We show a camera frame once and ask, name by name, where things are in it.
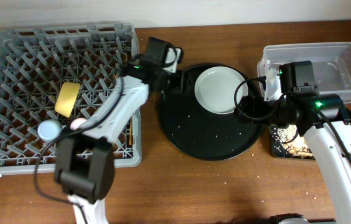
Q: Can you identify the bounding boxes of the round black tray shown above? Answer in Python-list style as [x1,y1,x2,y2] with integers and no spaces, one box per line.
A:
[157,63,264,161]

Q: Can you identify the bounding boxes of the food scraps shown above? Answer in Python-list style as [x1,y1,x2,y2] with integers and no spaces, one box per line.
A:
[273,124,315,159]

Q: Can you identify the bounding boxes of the light blue plastic cup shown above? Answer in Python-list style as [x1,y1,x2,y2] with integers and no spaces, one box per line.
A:
[37,119,62,142]

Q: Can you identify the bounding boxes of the pink plastic cup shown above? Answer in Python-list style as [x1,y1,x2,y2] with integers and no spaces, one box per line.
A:
[70,118,87,131]

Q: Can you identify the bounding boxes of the clear plastic bin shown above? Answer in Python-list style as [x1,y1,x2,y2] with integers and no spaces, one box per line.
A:
[257,42,351,104]

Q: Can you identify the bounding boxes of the grey dishwasher rack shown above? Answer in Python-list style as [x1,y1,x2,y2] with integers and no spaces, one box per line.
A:
[0,23,139,177]

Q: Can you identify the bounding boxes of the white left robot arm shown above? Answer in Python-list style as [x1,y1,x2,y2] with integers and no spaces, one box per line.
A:
[54,49,185,223]

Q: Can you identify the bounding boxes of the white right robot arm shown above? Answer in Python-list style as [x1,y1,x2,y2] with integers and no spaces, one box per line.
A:
[234,92,351,223]

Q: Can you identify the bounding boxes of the white ceramic plate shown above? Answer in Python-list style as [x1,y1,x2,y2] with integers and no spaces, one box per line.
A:
[194,66,245,114]

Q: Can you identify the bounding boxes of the yellow bowl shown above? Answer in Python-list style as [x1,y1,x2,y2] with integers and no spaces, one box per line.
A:
[55,82,81,118]

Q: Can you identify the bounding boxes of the black rectangular tray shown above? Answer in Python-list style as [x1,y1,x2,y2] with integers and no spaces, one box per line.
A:
[270,124,316,161]

